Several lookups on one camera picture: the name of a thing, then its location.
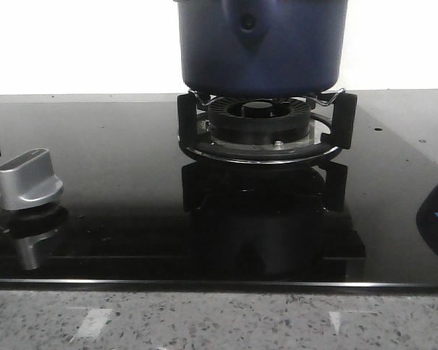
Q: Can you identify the black gas burner head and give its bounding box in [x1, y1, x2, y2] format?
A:
[207, 98, 310, 145]

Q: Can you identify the blue cooking pot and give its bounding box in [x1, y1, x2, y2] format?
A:
[177, 0, 348, 98]

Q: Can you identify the black pot support grate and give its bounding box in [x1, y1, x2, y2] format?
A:
[177, 89, 357, 166]

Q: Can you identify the black glass cooktop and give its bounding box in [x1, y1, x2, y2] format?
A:
[0, 91, 438, 293]

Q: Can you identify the silver stove knob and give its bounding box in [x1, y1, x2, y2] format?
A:
[0, 148, 64, 211]

